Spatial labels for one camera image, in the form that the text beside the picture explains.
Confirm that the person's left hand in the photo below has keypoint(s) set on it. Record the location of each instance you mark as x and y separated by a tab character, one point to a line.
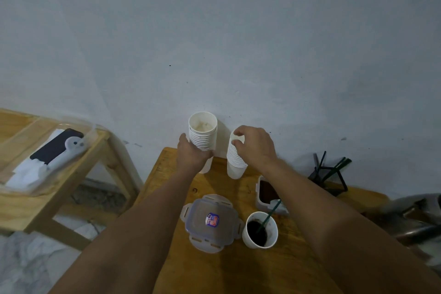
188	159

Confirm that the person's right hand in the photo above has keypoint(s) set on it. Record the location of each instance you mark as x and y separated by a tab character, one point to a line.
256	147

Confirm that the person's left thumb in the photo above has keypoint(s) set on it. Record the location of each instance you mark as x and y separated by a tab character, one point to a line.
183	140

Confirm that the person's right thumb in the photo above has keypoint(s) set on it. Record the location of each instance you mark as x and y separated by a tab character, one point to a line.
237	146

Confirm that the short stack of paper cups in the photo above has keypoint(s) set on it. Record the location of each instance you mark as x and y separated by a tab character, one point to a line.
235	166

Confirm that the tall stack of paper cups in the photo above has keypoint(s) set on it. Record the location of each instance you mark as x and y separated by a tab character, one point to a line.
203	133

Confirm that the person's left forearm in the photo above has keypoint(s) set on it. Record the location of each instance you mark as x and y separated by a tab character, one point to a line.
137	231

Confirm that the person's right forearm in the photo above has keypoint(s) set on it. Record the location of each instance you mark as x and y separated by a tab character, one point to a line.
330	231

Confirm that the plastic container of brown powder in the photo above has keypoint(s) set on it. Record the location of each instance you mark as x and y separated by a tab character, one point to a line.
268	195

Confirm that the green stirring stick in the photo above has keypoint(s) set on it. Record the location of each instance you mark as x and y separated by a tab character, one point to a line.
268	216

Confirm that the clear plastic container lid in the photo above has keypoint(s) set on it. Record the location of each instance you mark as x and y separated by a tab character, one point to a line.
211	223

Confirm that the white paper cup of coffee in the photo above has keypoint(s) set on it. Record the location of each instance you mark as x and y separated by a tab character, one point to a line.
259	232

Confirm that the black holder of stirring sticks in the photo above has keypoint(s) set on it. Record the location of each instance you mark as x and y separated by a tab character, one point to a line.
329	173

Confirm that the white plastic device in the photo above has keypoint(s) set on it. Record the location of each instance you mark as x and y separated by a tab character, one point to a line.
70	147

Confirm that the black smartphone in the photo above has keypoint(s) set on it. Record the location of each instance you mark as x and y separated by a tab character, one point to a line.
57	148

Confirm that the wooden bench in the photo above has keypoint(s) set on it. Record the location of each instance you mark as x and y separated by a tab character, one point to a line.
51	197

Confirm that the clear plastic tray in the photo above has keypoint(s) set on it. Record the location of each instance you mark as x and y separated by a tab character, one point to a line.
41	163

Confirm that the white paper sheet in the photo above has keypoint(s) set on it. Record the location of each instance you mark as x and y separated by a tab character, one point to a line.
26	175

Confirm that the grey metal object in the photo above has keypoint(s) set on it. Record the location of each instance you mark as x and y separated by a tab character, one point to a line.
411	216

